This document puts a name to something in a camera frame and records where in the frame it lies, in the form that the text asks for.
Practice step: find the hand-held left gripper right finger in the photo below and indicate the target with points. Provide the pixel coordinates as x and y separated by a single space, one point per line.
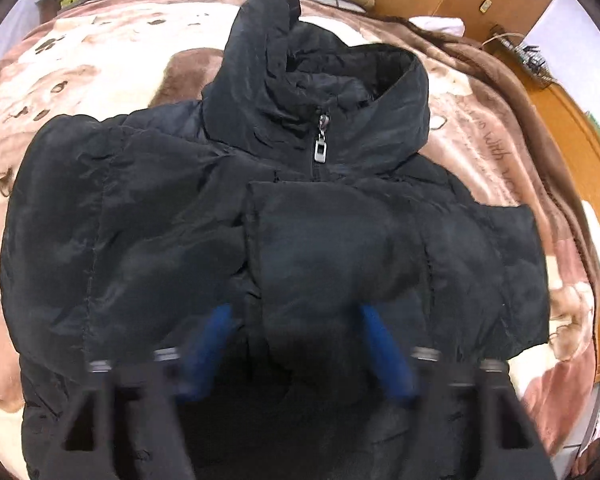
382 347

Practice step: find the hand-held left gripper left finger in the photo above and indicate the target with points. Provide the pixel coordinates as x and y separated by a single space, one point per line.
214 342

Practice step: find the black hooded puffer jacket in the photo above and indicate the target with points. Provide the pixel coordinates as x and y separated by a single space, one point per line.
180 210

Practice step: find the white cloth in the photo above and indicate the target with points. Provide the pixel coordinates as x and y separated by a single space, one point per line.
596 240

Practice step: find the brown printed plush blanket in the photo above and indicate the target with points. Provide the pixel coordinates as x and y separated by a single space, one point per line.
105 60

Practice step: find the white pillow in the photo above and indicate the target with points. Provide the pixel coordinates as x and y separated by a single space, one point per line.
440 24

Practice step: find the wooden bed frame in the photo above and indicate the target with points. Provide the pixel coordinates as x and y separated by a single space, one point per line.
570 125

